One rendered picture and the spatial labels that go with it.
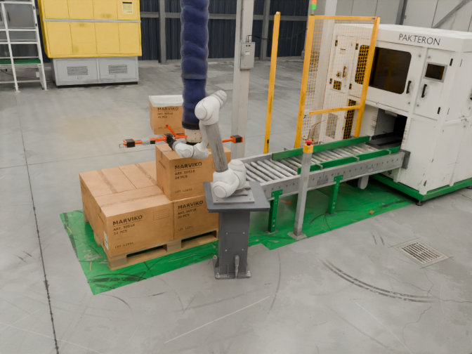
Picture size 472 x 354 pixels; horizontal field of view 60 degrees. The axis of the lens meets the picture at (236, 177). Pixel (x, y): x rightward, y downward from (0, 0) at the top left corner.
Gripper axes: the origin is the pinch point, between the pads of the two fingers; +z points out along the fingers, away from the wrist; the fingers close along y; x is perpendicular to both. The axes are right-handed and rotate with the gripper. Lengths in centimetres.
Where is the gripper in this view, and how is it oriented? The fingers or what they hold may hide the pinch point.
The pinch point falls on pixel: (167, 138)
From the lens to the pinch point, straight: 368.4
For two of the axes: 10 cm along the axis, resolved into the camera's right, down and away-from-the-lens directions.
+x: 8.5, -1.7, 4.9
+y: -0.6, 9.1, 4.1
